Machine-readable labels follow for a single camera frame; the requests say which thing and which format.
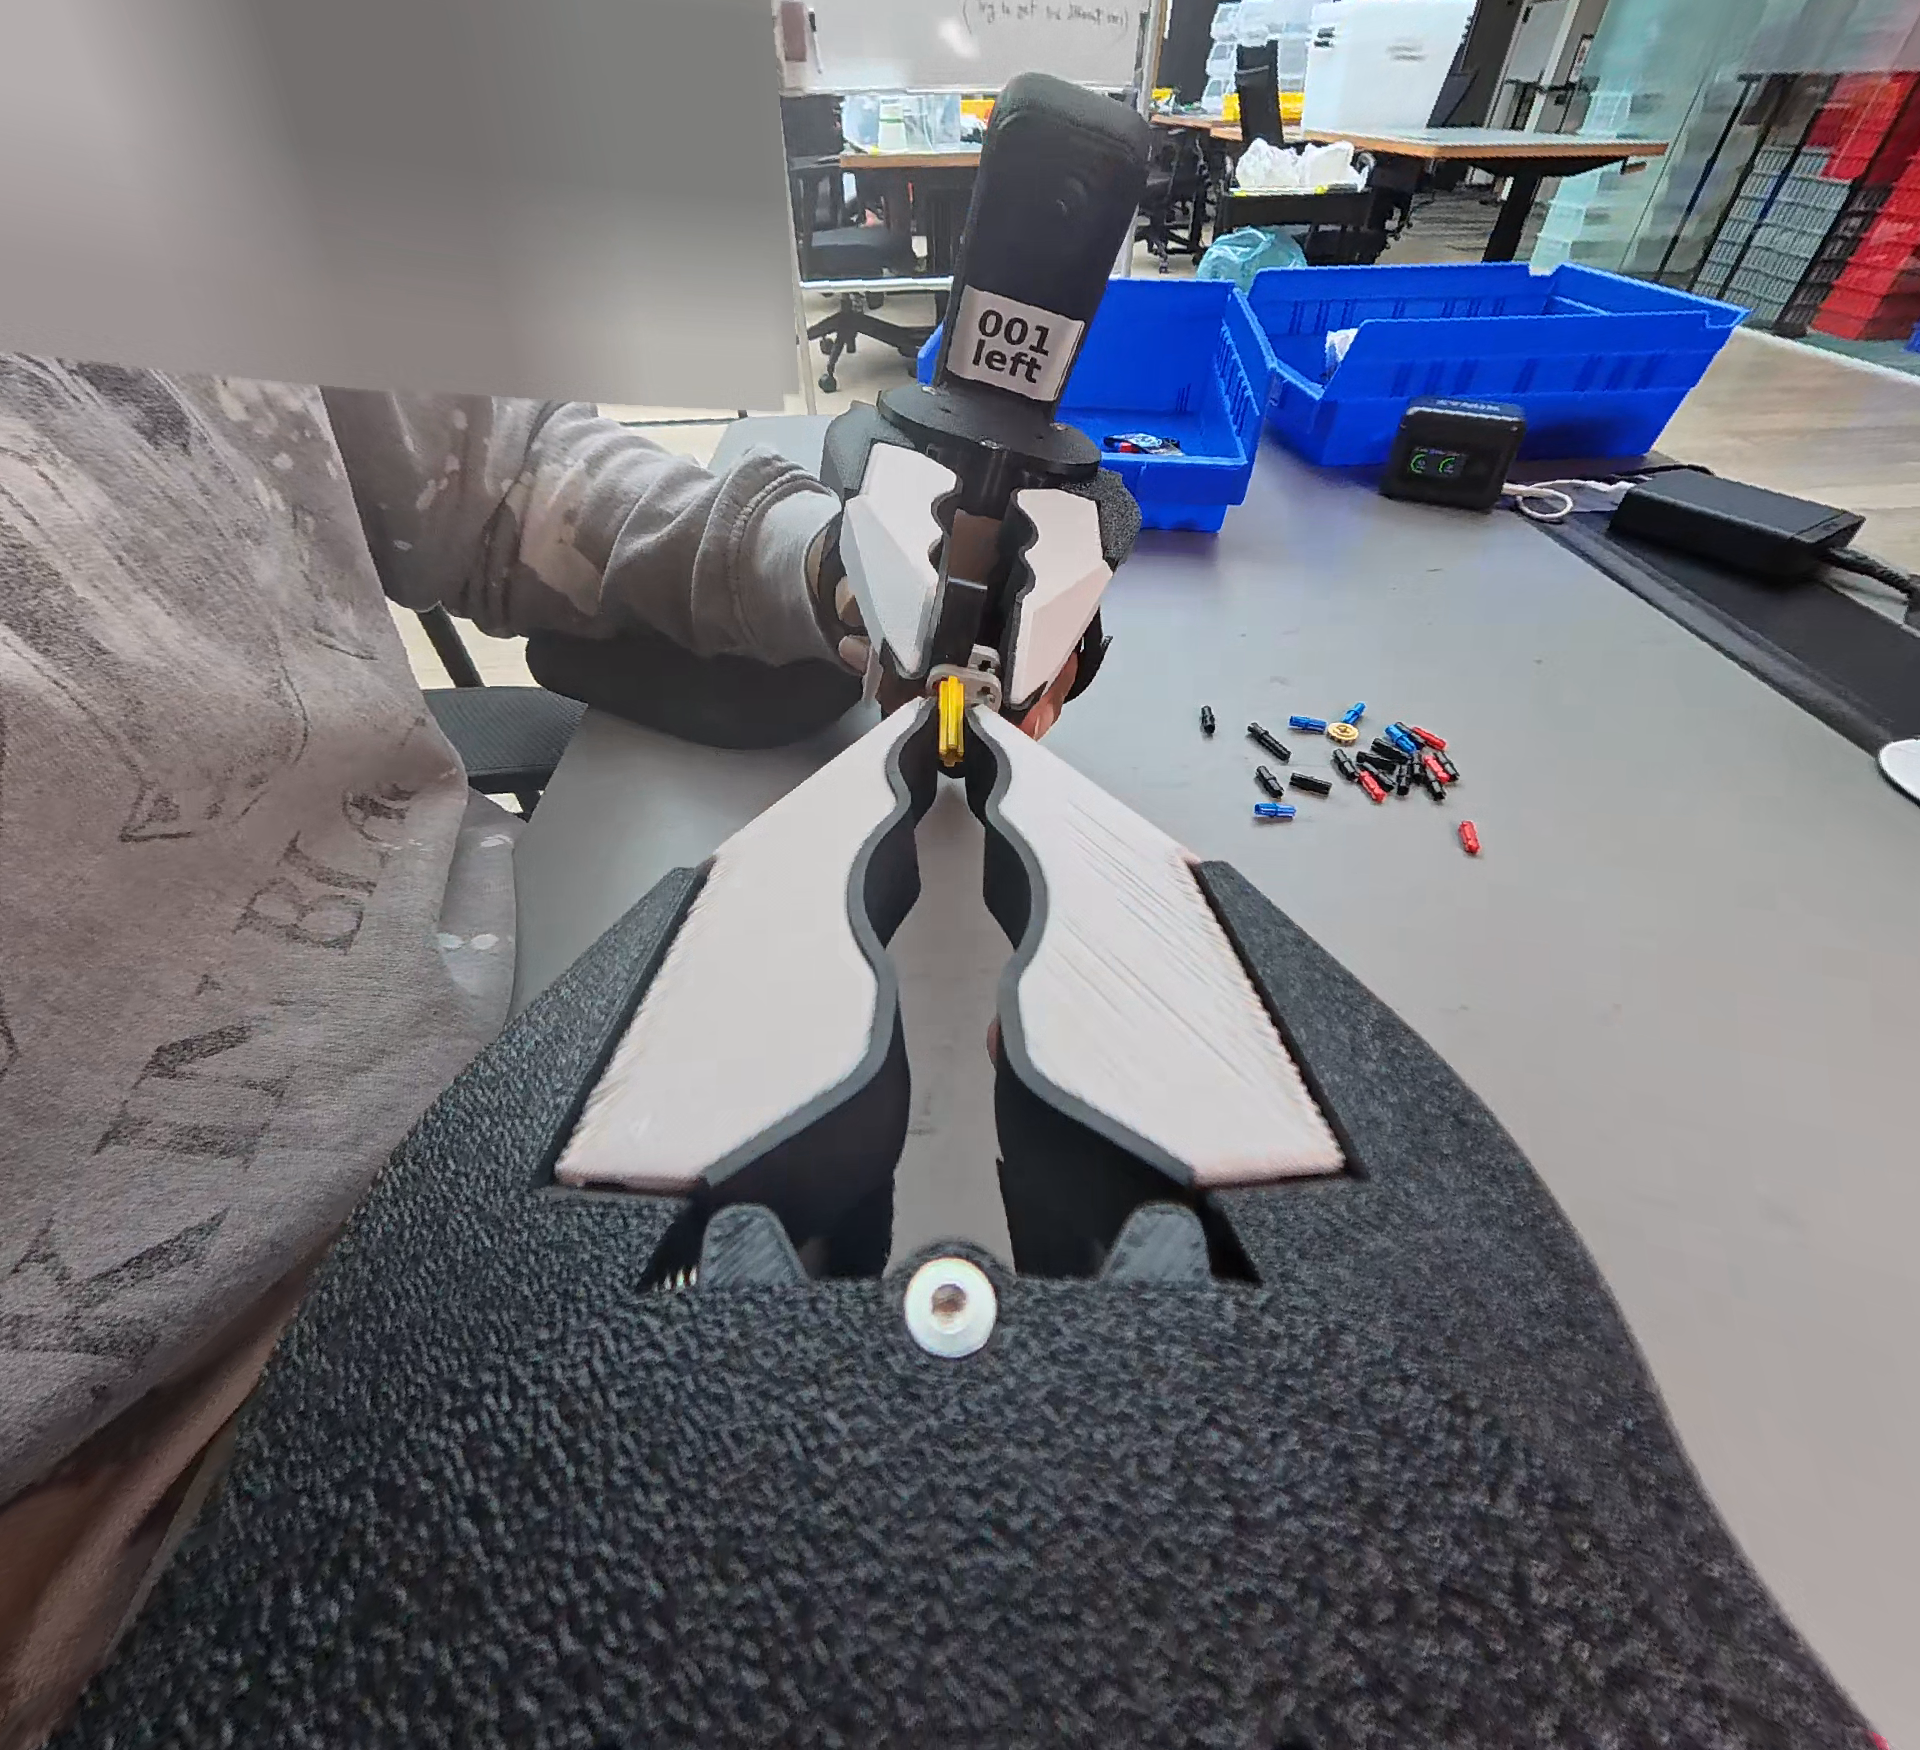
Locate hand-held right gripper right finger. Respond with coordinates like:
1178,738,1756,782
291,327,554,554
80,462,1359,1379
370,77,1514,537
965,708,1349,1192

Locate grey desk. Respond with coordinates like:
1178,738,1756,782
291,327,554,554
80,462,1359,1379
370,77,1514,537
511,407,1920,1750

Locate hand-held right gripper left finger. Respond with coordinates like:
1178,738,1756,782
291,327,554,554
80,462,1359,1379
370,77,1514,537
553,701,940,1192

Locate pile of small connector pins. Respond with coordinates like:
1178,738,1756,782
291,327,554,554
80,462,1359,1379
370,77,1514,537
1201,699,1454,825

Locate stack of clear storage boxes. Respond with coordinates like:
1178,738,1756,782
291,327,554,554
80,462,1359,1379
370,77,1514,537
1207,0,1478,130

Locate black adapter cable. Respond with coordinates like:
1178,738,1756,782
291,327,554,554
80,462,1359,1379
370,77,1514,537
1821,546,1920,627

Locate wooden top table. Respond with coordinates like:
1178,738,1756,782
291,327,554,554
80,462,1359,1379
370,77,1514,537
834,137,999,281
1162,115,1674,265

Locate stacks of coloured storage bins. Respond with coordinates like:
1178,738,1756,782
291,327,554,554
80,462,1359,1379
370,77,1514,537
1686,70,1920,334

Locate black office chair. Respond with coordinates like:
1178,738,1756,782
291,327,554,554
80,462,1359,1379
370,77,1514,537
786,151,962,392
412,603,591,822

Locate black charger with green display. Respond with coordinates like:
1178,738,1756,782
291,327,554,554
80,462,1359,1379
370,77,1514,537
1379,399,1529,516

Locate person's left hand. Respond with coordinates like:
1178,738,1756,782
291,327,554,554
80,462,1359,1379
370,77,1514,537
810,525,1116,749

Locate black power adapter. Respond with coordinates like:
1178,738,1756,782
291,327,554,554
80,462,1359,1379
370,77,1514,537
1610,468,1865,586

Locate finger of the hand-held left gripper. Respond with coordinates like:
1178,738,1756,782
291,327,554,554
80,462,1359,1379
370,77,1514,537
837,446,955,693
999,490,1117,712

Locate person's left forearm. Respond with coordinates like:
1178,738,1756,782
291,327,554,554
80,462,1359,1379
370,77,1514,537
322,385,842,671

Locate white plastic bags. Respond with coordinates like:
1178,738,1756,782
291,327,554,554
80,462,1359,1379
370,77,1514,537
1233,137,1370,195

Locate long blue plastic bin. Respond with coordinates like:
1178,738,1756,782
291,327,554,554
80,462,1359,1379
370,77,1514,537
1248,262,1754,470

